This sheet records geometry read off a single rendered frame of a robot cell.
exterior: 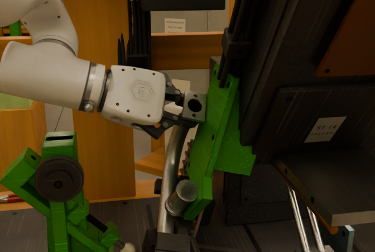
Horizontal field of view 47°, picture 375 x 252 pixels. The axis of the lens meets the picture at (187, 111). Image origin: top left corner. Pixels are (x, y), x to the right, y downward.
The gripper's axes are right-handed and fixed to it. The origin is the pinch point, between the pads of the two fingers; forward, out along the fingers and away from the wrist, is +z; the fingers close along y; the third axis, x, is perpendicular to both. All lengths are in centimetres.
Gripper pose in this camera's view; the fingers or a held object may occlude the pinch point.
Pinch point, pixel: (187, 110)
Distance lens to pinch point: 77.7
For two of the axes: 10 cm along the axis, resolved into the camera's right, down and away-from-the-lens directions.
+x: -3.6, 4.3, 8.3
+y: 0.6, -8.7, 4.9
